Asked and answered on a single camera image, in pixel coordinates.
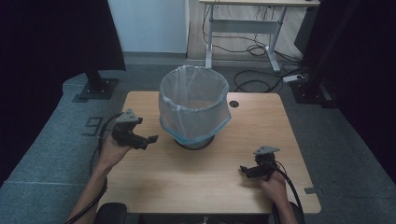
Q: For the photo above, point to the trash bin with plastic liner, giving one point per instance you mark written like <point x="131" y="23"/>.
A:
<point x="193" y="105"/>

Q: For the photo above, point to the white desk frame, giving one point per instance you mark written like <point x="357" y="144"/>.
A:
<point x="246" y="26"/>

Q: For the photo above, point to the person's right hand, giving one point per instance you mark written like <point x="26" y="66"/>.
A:
<point x="275" y="188"/>

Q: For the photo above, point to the black curtain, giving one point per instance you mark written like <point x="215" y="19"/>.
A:
<point x="367" y="77"/>
<point x="46" y="62"/>

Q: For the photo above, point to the person's left hand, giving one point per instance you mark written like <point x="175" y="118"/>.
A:
<point x="112" y="154"/>

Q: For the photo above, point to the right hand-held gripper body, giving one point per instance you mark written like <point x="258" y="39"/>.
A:
<point x="264" y="161"/>

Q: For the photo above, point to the white power strip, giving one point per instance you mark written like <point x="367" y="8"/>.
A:
<point x="292" y="78"/>

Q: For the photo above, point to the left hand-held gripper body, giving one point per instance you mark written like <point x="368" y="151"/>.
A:
<point x="126" y="129"/>

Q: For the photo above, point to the black stand with base plate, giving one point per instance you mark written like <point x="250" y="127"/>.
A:
<point x="311" y="90"/>
<point x="98" y="87"/>

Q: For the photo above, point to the black round table grommet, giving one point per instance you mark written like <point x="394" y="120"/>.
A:
<point x="234" y="104"/>

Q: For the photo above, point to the white panel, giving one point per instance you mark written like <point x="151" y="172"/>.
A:
<point x="149" y="25"/>

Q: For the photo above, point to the black mesh trash bin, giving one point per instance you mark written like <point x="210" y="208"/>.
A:
<point x="196" y="145"/>

